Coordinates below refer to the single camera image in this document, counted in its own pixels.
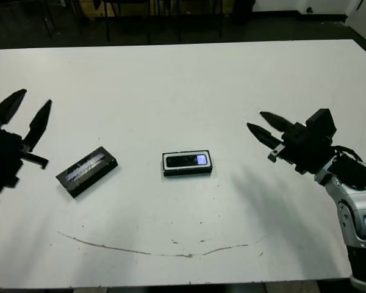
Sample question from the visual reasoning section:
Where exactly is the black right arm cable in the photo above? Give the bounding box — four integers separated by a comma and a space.
332, 145, 364, 162

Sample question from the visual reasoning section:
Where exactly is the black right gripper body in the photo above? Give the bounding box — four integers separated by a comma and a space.
267, 121, 336, 175

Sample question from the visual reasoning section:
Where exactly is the black box lid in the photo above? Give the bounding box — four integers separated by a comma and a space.
55, 146, 119, 198

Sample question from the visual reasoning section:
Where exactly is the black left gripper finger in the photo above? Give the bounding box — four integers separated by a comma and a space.
23, 99, 54, 153
0, 89, 28, 131

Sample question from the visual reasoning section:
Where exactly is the black phone-like camera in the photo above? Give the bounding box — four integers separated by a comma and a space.
165, 154, 209, 169

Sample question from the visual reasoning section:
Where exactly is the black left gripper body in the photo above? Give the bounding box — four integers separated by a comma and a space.
0, 125, 49, 211

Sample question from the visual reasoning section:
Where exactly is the black waste bin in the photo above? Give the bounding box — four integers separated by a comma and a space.
233, 0, 257, 25

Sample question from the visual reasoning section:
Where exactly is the black box base white insert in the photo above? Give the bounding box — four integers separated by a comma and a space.
162, 148, 214, 178

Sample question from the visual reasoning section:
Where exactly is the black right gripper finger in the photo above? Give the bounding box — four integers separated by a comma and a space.
259, 110, 291, 134
246, 122, 284, 151

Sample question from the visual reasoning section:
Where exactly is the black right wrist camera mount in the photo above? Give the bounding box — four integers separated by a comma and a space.
306, 107, 337, 140

